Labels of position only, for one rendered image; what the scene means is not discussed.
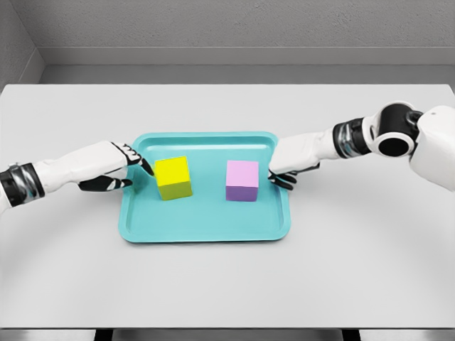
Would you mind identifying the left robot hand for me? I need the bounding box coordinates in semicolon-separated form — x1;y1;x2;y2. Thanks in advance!
69;140;156;193

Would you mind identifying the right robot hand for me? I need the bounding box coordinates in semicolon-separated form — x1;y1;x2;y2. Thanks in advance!
267;134;321;190

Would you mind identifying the pink purple cube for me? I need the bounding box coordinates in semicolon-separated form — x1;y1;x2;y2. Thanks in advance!
225;159;259;203

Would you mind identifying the yellow cube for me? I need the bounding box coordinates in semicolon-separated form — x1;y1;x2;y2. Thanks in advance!
154;155;194;202

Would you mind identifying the teal tray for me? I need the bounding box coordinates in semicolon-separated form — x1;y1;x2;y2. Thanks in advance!
117;131;293;244

